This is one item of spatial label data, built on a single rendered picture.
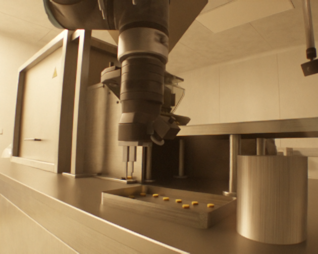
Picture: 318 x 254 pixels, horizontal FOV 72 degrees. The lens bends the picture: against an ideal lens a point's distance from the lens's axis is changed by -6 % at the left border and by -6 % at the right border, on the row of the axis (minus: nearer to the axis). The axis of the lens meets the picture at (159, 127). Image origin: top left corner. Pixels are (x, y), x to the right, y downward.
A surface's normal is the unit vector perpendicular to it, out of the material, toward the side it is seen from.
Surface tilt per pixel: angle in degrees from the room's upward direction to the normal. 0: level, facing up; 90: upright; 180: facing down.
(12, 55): 90
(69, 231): 90
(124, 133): 90
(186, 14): 118
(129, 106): 101
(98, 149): 90
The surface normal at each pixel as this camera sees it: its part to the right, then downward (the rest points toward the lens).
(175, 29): 0.63, 0.43
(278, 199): -0.29, -0.10
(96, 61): 0.73, -0.05
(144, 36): 0.04, -0.10
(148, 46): 0.30, -0.08
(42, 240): -0.68, -0.08
